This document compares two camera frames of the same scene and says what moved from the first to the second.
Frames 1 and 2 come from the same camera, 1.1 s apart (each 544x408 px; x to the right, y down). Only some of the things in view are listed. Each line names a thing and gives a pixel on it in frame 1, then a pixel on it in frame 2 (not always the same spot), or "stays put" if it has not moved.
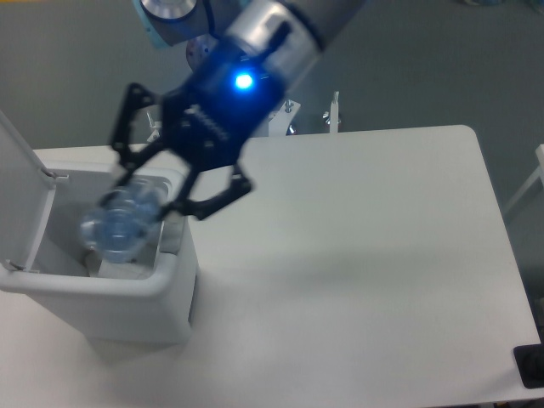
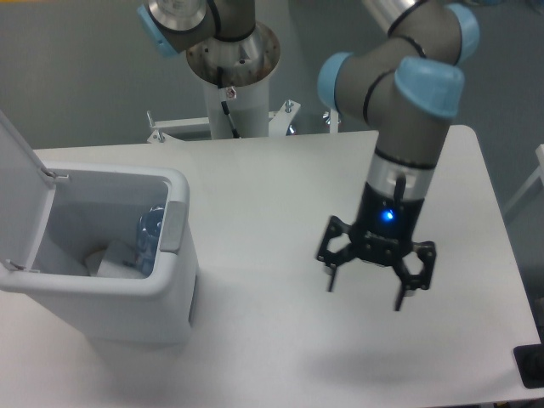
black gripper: (213, 113) to (384, 225)
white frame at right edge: (540, 172) stays put
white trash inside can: (93, 262) stays put
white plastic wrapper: (123, 271) stays put
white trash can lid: (26, 192) stays put
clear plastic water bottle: (123, 223) to (150, 229)
